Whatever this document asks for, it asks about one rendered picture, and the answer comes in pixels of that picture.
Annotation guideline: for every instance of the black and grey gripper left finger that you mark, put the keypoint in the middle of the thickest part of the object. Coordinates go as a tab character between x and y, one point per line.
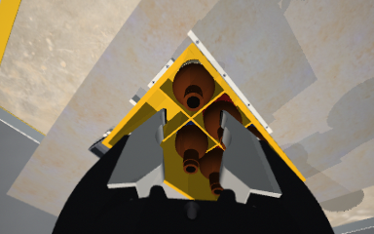
126	171

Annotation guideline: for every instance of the grey rectangular tray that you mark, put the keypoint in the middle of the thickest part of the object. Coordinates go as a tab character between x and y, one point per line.
99	149

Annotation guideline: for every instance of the brown glass bottle with beige label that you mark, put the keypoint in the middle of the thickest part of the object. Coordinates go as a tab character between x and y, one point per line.
193	86

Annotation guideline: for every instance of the yellow crate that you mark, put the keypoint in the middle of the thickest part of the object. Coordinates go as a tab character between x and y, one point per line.
160	96

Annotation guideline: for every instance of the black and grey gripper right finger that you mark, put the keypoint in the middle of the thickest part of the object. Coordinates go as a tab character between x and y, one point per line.
261	179

